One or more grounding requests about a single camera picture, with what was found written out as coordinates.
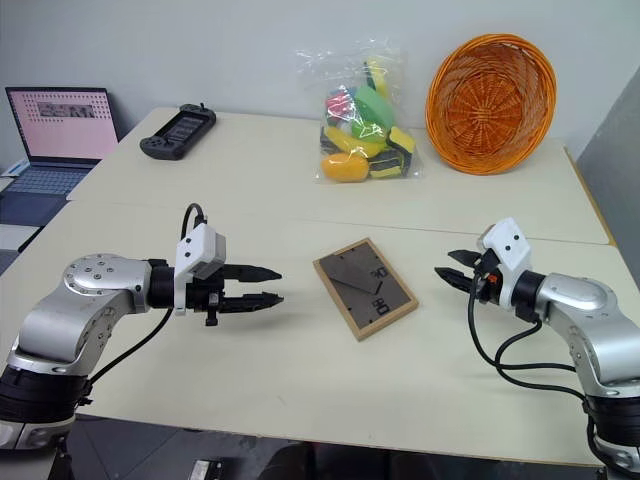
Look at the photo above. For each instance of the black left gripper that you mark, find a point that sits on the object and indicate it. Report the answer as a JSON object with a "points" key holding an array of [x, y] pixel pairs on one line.
{"points": [[202, 296]]}

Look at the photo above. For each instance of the green toy block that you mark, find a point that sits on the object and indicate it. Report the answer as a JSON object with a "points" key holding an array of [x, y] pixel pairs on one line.
{"points": [[371, 107]]}

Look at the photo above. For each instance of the grey partition panel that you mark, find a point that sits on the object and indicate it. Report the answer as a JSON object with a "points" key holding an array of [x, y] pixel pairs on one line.
{"points": [[612, 165]]}

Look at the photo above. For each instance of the yellow toy banana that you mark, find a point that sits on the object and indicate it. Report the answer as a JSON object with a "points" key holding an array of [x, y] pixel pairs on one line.
{"points": [[352, 140]]}

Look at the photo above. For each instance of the black box under table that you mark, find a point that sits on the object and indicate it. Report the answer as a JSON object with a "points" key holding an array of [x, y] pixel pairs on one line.
{"points": [[209, 470]]}

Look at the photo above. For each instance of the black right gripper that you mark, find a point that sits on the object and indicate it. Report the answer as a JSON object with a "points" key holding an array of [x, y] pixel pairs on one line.
{"points": [[487, 285]]}

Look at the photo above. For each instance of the grey laptop with pink screen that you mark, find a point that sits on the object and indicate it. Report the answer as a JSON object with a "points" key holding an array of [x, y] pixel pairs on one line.
{"points": [[65, 127]]}

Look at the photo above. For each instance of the orange wicker basket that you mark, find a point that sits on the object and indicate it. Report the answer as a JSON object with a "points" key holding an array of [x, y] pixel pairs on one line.
{"points": [[492, 105]]}

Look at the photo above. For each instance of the pink toy block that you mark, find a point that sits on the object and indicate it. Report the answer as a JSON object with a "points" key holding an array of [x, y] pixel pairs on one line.
{"points": [[339, 104]]}

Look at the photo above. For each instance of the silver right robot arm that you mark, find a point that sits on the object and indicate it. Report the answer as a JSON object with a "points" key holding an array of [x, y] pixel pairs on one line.
{"points": [[595, 325]]}

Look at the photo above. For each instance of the yellow black sponge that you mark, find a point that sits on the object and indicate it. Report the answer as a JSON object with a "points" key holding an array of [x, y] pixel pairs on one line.
{"points": [[389, 166], [402, 141]]}

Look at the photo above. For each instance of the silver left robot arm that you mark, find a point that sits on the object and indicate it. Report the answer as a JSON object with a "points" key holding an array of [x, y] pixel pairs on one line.
{"points": [[75, 310]]}

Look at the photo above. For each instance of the black handheld game controller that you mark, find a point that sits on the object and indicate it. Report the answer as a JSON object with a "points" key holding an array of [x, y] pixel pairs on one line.
{"points": [[177, 131]]}

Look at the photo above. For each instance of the orange yellow toy fruit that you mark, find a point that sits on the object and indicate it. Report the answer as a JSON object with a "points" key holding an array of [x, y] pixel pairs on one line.
{"points": [[345, 167]]}

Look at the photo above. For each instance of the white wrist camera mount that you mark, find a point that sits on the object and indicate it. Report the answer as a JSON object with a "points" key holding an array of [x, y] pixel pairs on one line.
{"points": [[511, 252], [192, 250]]}

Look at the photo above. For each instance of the wooden framed grey board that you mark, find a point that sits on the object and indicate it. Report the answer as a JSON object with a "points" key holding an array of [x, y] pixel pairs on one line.
{"points": [[362, 287]]}

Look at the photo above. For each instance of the clear plastic bag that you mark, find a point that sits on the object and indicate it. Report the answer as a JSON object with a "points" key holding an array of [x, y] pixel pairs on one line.
{"points": [[360, 120]]}

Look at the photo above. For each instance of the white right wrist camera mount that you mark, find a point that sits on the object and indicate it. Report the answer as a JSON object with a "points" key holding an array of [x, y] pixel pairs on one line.
{"points": [[511, 252]]}

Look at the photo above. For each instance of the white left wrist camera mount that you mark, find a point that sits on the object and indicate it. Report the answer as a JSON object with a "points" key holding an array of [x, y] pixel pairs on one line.
{"points": [[192, 250]]}

